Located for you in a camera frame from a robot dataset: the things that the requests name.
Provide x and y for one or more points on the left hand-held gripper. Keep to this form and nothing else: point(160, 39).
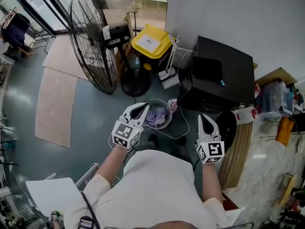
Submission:
point(124, 132)

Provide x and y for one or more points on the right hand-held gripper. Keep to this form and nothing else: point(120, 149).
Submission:
point(214, 150)

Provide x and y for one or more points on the purple clothes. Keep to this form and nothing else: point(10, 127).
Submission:
point(155, 118)

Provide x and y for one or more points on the pale grey slotted laundry basket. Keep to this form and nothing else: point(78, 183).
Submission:
point(167, 118)

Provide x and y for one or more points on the dark grey washing machine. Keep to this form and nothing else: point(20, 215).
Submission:
point(233, 63)

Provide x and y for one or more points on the person's left forearm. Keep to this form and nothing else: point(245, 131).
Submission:
point(109, 163)

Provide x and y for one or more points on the person's right forearm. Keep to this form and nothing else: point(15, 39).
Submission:
point(210, 182)

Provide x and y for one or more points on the metal clothes rack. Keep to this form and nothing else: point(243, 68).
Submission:
point(35, 36)

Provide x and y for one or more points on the person's right black shoe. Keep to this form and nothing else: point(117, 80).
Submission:
point(182, 140)

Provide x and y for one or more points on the person's black shoe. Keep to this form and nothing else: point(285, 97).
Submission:
point(153, 138)
point(182, 140)

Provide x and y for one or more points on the person's left black shoe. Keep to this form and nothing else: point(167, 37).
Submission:
point(153, 138)

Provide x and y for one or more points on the black standing fan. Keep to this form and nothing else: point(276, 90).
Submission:
point(137, 83)

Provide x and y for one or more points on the brown slatted wooden bench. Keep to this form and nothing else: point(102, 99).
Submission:
point(236, 156)

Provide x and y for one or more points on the white jug red cap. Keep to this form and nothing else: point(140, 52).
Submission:
point(244, 114)
point(257, 89)

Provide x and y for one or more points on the white red detergent pouch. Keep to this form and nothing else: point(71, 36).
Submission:
point(172, 105)

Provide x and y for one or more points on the white dustpan broom set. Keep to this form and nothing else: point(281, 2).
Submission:
point(170, 80)

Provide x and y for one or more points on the large printed cardboard box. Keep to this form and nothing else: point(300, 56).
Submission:
point(120, 61)

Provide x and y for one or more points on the black flat pad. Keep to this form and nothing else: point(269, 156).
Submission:
point(207, 68)

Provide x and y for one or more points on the brown wooden stool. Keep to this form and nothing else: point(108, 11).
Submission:
point(230, 200)

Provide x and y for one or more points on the clear plastic bag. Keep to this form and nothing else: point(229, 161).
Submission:
point(271, 96)

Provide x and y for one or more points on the person's white shirt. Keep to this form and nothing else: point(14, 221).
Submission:
point(155, 190)

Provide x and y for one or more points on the yellow lid trash bin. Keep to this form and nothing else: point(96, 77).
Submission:
point(164, 44)

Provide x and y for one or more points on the brown floor mat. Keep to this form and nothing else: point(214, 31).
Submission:
point(62, 56)
point(54, 108)

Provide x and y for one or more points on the white board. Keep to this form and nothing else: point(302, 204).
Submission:
point(234, 217)

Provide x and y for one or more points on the brown cardboard sheet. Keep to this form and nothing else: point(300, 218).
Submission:
point(276, 74)

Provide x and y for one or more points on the small plain cardboard box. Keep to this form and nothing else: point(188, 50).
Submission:
point(129, 20)

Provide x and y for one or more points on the grey chair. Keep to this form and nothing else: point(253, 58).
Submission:
point(49, 43)

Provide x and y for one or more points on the dark blue jacket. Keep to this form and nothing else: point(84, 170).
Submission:
point(14, 32)

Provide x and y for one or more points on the glass door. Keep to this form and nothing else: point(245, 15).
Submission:
point(38, 3)

